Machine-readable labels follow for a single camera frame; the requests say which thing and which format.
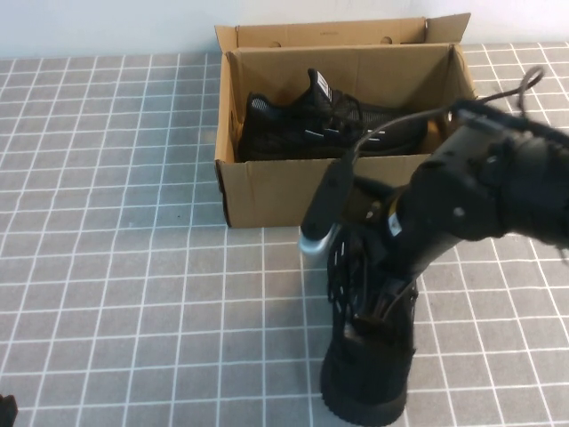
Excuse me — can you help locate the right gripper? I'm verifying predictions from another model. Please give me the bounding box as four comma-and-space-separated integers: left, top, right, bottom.
355, 177, 479, 331

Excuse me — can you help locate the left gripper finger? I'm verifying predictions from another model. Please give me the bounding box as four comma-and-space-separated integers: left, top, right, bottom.
0, 392, 19, 427

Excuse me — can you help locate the black knit sneaker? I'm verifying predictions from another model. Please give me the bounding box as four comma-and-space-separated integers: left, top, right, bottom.
238, 67, 431, 162
318, 222, 420, 417

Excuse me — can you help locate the brown cardboard shoe box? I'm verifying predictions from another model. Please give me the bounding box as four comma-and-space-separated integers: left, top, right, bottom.
213, 12, 479, 230

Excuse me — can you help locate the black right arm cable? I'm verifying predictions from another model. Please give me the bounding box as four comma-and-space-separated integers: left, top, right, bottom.
340, 65, 547, 164

